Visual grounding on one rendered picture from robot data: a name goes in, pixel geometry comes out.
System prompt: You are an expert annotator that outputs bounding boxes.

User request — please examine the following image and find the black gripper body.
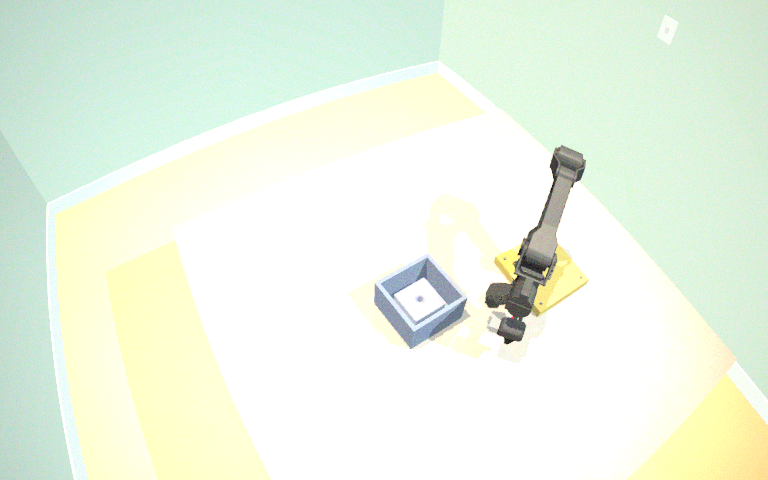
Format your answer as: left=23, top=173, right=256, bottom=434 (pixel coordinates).
left=497, top=316, right=526, bottom=342

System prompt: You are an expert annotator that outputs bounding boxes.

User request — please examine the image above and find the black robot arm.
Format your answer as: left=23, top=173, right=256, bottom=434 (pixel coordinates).
left=485, top=144, right=586, bottom=318

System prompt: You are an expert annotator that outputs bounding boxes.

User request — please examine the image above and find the white square plate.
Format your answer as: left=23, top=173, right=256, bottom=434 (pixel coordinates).
left=394, top=278, right=446, bottom=326

